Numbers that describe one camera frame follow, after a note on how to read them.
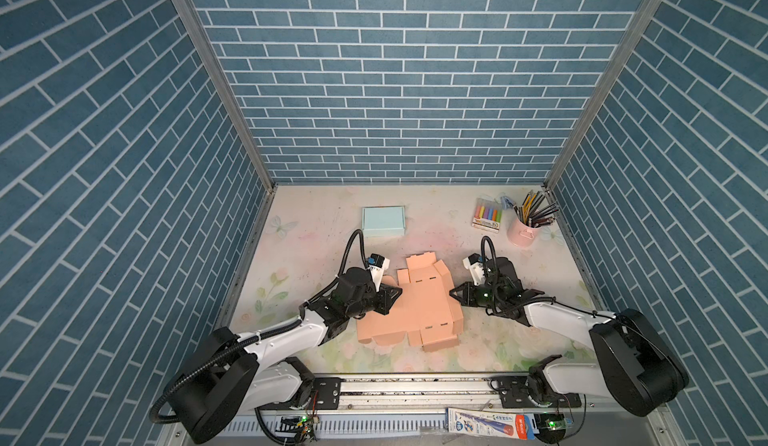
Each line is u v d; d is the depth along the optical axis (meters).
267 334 0.48
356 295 0.66
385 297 0.72
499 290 0.71
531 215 0.99
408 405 0.73
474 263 0.82
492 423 0.69
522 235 0.97
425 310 0.90
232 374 0.41
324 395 0.73
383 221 1.06
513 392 0.74
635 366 0.42
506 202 1.15
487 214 1.11
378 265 0.75
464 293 0.78
